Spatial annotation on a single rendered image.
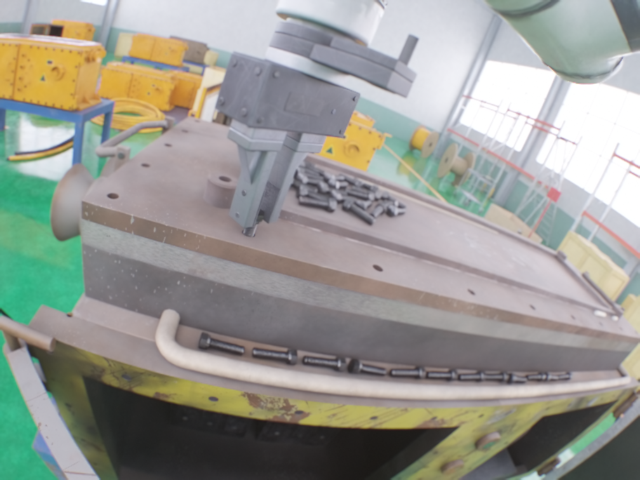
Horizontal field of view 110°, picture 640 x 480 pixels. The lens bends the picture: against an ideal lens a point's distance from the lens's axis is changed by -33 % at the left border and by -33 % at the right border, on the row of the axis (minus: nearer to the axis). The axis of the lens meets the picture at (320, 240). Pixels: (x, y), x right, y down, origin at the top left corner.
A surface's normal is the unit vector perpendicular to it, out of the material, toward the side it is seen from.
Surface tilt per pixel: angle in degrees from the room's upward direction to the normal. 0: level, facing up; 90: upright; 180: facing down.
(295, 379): 36
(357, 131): 90
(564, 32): 139
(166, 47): 90
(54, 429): 0
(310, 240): 0
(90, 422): 90
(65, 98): 90
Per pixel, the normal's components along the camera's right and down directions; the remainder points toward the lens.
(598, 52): -0.10, 1.00
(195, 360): 0.35, -0.36
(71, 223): 0.56, 0.62
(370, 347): 0.11, 0.51
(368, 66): -0.26, 0.37
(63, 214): 0.64, 0.43
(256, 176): -0.58, 0.18
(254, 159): 0.73, 0.54
